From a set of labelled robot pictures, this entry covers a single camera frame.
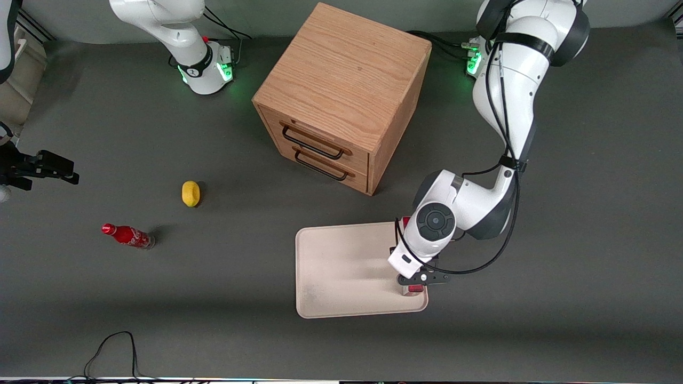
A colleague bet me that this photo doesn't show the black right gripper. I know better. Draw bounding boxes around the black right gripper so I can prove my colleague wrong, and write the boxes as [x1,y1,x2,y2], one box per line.
[0,141,80,191]

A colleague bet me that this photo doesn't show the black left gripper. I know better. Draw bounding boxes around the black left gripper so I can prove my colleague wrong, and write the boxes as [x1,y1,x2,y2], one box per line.
[396,257,450,296]

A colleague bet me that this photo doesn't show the red cookie box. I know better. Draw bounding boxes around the red cookie box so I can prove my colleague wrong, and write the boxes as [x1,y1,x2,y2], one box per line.
[402,216,425,295]

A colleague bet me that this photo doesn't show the beige plastic tray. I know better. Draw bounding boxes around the beige plastic tray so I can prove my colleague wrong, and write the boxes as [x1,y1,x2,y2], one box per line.
[295,221,429,319]

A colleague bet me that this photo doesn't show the beige box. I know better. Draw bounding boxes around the beige box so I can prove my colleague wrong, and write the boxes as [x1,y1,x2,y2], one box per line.
[0,24,48,126]

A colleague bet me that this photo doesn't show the red cola bottle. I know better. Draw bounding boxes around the red cola bottle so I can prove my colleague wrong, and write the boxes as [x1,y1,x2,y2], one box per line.
[101,223,156,250]

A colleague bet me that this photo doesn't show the wooden two-drawer cabinet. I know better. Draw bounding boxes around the wooden two-drawer cabinet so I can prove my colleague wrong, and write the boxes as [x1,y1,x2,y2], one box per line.
[252,2,433,196]

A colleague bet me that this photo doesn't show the aluminium frame rail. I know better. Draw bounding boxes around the aluminium frame rail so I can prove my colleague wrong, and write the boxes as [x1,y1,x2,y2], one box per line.
[16,10,55,43]

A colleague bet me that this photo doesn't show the short black drawer handle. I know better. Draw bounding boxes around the short black drawer handle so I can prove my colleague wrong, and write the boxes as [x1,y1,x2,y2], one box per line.
[293,150,351,182]

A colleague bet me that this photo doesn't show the long black drawer handle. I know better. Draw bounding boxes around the long black drawer handle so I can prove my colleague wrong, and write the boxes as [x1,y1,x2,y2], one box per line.
[281,124,346,161]

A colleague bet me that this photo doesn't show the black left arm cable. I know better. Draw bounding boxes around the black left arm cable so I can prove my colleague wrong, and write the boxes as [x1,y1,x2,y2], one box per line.
[394,32,529,276]

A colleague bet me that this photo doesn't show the thin black looped cable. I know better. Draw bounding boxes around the thin black looped cable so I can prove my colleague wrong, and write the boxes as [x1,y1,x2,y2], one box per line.
[67,331,161,382]

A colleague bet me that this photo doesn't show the black right base cables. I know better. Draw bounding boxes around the black right base cables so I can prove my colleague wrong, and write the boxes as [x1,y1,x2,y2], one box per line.
[202,5,252,66]

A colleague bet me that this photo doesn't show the black base cables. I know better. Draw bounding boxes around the black base cables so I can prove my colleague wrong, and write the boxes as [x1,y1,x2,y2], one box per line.
[202,5,252,66]
[407,29,482,60]

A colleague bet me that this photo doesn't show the black left base cables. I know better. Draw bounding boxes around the black left base cables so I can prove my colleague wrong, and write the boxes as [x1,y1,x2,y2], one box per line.
[407,29,482,60]

